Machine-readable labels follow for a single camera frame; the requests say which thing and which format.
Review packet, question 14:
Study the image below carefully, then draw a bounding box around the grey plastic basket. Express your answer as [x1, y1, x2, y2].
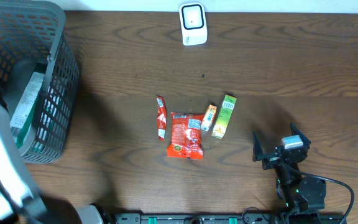
[0, 1, 80, 164]

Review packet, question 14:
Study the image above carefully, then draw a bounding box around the slim red snack packet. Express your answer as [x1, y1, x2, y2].
[157, 96, 167, 141]

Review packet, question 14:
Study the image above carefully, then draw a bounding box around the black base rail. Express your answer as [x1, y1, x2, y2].
[113, 213, 342, 224]

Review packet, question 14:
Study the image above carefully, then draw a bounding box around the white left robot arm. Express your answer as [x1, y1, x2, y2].
[0, 86, 108, 223]

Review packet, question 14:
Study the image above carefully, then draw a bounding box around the red chips bag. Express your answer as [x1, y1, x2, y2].
[167, 112, 204, 160]

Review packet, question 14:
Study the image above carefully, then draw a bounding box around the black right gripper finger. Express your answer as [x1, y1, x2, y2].
[252, 132, 264, 162]
[290, 123, 311, 146]

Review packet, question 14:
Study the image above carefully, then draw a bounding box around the green tea carton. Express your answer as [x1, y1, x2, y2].
[211, 95, 237, 139]

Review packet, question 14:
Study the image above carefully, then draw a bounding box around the green white glove package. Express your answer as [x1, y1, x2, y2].
[10, 63, 47, 148]

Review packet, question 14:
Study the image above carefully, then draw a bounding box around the orange tissue pack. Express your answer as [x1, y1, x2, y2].
[201, 105, 217, 131]

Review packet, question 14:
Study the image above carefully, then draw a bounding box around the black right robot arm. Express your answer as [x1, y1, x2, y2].
[252, 123, 326, 213]

